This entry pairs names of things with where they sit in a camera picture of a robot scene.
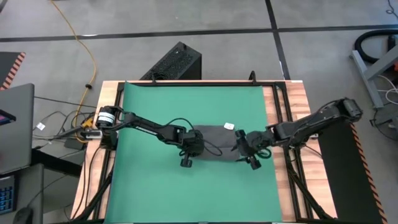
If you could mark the grey metal stand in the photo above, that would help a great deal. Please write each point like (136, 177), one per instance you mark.
(367, 77)

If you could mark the pink woven cloth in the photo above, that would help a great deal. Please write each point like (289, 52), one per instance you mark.
(217, 140)

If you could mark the black round stand base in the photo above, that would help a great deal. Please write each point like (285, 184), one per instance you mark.
(388, 121)

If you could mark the small hazard-striped black mat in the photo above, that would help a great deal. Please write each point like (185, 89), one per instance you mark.
(7, 67)

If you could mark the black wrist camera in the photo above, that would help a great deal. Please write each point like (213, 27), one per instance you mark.
(255, 163)
(186, 162)

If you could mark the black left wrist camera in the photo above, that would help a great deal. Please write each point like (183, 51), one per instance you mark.
(186, 162)

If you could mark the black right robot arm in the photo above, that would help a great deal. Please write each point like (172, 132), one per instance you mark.
(311, 123)

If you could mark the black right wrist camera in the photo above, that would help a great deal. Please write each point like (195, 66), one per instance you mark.
(255, 163)

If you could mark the black keypad with blue keys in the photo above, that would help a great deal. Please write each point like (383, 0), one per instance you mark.
(7, 196)

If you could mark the black computer mouse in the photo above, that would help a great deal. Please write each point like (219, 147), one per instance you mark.
(22, 216)

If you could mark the black computer tower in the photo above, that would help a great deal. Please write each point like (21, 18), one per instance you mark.
(177, 62)

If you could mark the grey laptop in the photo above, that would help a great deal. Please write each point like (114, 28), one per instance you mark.
(18, 140)

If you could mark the large hazard-striped black mat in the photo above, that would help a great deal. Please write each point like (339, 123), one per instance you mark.
(345, 186)

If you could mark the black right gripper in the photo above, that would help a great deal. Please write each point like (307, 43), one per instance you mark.
(258, 141)

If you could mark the black metal table frame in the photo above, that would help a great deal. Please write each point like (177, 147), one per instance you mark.
(202, 84)

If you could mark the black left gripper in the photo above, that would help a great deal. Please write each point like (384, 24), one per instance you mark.
(191, 143)

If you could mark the wooden table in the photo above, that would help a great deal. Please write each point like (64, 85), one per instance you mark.
(298, 102)

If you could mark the green table mat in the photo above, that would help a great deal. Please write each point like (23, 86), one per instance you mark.
(174, 193)

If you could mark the white tag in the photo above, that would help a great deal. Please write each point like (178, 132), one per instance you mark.
(41, 126)

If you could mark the dark grey desk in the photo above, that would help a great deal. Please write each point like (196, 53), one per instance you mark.
(31, 193)

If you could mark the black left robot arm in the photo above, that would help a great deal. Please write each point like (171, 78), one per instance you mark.
(146, 127)

